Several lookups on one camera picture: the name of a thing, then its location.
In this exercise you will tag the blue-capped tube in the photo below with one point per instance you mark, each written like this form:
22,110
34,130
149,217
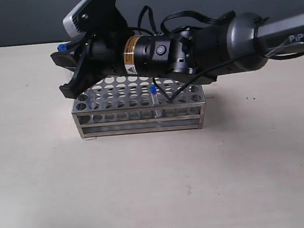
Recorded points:
65,59
156,102
92,102

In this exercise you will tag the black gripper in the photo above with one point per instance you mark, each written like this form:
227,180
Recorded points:
114,49

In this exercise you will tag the stainless steel test tube rack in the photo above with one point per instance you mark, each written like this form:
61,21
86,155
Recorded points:
124,106

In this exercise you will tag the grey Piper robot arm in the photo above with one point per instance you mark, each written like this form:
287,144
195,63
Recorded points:
226,45

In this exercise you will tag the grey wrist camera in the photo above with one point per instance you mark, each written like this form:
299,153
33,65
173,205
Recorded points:
70,20

